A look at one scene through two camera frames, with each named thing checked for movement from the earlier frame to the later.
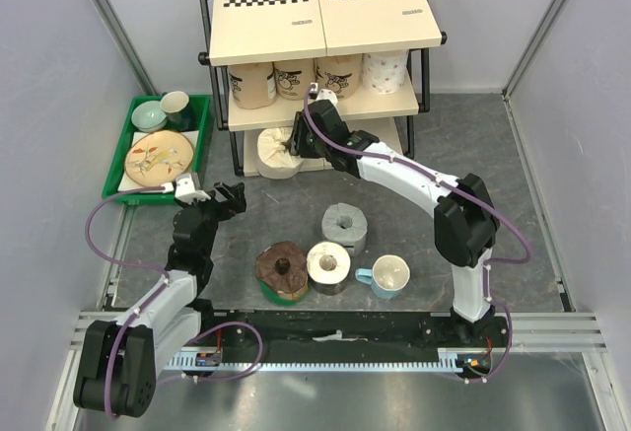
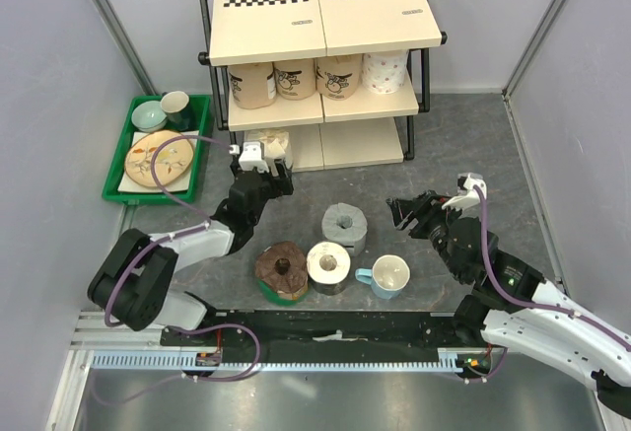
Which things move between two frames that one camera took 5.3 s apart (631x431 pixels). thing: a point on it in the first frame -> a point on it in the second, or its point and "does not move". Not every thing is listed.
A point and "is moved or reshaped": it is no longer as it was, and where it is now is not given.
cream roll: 273,159 is moved or reshaped
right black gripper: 297,144 -> 427,206
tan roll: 253,85 does not move
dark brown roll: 282,270 does not move
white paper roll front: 328,264 does not move
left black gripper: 235,201 -> 284,180
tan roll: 295,78 does not move
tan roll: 340,73 does not move
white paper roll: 384,72 does not move
